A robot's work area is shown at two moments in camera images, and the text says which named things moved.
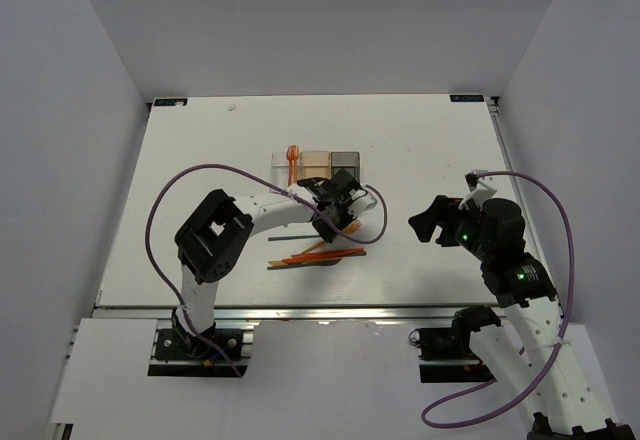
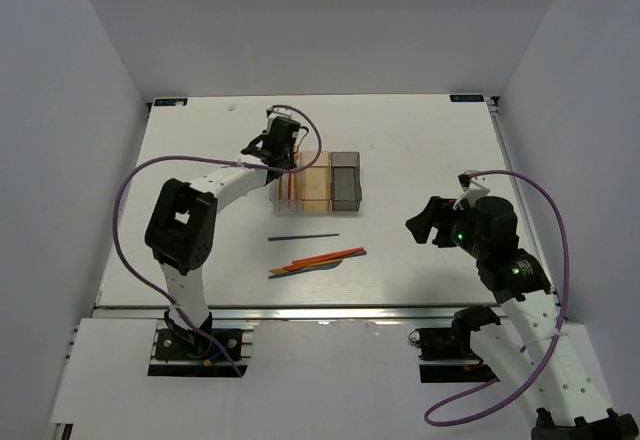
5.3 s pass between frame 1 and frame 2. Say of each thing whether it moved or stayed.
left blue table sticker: stayed
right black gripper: stayed
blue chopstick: stayed
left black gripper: moved
